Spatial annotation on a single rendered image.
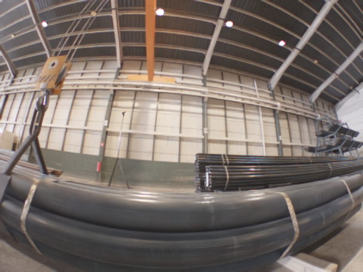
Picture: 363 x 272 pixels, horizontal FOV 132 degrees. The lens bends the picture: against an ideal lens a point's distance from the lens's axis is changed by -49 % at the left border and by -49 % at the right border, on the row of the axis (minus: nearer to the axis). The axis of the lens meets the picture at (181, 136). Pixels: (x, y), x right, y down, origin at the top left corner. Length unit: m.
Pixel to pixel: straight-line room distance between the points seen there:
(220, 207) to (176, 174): 8.26
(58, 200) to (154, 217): 0.44
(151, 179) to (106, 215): 8.24
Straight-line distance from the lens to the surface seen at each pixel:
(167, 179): 8.88
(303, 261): 1.17
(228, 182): 1.94
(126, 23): 10.73
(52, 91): 1.34
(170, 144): 9.22
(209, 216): 0.68
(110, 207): 0.67
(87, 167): 9.81
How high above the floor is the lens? 0.66
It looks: 15 degrees up
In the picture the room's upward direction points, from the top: 2 degrees clockwise
